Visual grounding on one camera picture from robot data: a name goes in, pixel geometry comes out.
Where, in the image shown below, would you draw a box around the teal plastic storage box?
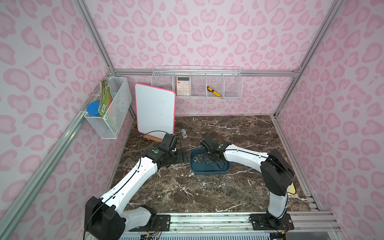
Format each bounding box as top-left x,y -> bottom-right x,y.
190,148 -> 231,175

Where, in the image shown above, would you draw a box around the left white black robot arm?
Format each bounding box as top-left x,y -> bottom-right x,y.
84,143 -> 188,240

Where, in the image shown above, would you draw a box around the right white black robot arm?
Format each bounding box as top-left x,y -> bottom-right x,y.
200,137 -> 294,220

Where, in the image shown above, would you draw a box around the pile of silver wing nuts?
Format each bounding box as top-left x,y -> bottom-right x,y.
193,154 -> 207,164

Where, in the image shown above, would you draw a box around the pink framed whiteboard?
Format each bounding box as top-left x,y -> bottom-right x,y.
135,84 -> 176,139

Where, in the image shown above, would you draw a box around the white pink calculator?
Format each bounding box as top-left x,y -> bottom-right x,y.
176,76 -> 191,97

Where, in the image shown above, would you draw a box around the green paper cards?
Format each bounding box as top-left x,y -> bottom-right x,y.
99,80 -> 113,117

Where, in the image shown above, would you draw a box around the yellow sticky note pad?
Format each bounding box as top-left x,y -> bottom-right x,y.
287,183 -> 297,197

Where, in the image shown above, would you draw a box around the blue round lid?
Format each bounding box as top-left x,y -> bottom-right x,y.
87,102 -> 100,117

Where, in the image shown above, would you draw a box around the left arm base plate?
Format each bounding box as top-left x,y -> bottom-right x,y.
130,214 -> 171,232

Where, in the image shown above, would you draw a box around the white wire wall shelf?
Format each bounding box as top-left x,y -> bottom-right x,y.
151,66 -> 243,99

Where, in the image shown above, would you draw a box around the white mesh wall basket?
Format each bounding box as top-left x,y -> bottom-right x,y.
85,77 -> 133,140

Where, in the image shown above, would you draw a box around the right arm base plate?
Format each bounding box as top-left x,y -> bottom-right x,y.
249,213 -> 295,231

